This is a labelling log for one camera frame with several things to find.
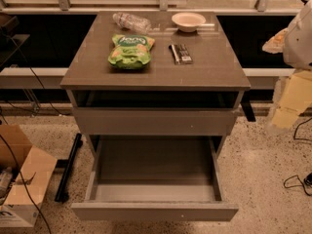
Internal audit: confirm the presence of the green rice chip bag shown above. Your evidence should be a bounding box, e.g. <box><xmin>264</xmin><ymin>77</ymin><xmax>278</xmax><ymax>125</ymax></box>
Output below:
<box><xmin>108</xmin><ymin>34</ymin><xmax>155</xmax><ymax>70</ymax></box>

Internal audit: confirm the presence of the black cable on right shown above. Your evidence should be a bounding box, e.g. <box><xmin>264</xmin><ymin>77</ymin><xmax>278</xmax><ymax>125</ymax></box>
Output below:
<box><xmin>283</xmin><ymin>116</ymin><xmax>312</xmax><ymax>197</ymax></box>

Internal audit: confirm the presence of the open grey middle drawer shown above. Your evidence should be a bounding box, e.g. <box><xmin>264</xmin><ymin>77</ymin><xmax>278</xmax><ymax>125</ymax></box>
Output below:
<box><xmin>72</xmin><ymin>136</ymin><xmax>238</xmax><ymax>221</ymax></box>

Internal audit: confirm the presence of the clear plastic water bottle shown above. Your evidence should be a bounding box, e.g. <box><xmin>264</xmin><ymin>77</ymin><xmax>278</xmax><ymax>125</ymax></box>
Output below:
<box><xmin>113</xmin><ymin>12</ymin><xmax>151</xmax><ymax>34</ymax></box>

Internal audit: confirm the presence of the open cardboard box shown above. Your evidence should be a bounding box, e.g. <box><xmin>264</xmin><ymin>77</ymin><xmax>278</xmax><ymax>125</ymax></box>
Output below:
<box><xmin>0</xmin><ymin>125</ymin><xmax>57</xmax><ymax>228</ymax></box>

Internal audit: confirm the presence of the black table leg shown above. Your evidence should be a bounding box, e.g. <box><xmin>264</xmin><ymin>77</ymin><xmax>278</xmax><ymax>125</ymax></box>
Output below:
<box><xmin>241</xmin><ymin>92</ymin><xmax>255</xmax><ymax>122</ymax></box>

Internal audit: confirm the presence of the white bowl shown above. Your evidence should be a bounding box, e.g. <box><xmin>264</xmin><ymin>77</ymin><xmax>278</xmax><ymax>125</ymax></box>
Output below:
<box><xmin>172</xmin><ymin>13</ymin><xmax>206</xmax><ymax>32</ymax></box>

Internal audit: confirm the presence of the black cable on left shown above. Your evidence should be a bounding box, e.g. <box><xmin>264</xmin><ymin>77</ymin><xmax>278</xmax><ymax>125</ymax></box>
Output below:
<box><xmin>0</xmin><ymin>32</ymin><xmax>71</xmax><ymax>234</ymax></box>

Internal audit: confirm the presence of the closed grey upper drawer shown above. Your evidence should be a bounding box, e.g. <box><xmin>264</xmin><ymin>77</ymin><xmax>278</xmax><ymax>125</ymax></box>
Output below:
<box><xmin>73</xmin><ymin>107</ymin><xmax>237</xmax><ymax>136</ymax></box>

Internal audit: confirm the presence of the black cable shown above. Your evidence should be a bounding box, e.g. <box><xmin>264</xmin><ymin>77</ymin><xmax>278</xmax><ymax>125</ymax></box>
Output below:
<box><xmin>0</xmin><ymin>32</ymin><xmax>71</xmax><ymax>234</ymax></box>
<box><xmin>283</xmin><ymin>116</ymin><xmax>312</xmax><ymax>197</ymax></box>

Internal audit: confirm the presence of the grey drawer cabinet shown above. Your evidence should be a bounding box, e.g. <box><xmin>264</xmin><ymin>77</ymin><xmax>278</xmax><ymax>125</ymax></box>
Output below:
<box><xmin>59</xmin><ymin>10</ymin><xmax>252</xmax><ymax>222</ymax></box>

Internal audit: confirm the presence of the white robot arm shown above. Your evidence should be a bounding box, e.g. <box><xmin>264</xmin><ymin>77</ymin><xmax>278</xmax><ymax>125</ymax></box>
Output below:
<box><xmin>262</xmin><ymin>0</ymin><xmax>312</xmax><ymax>130</ymax></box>

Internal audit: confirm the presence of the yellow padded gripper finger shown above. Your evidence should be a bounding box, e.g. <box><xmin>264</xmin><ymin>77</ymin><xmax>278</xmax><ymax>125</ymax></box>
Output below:
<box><xmin>271</xmin><ymin>71</ymin><xmax>312</xmax><ymax>129</ymax></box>

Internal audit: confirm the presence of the black metal floor bar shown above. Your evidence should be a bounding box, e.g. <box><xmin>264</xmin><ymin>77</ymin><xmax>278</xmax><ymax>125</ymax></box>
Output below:
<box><xmin>55</xmin><ymin>133</ymin><xmax>83</xmax><ymax>203</ymax></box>

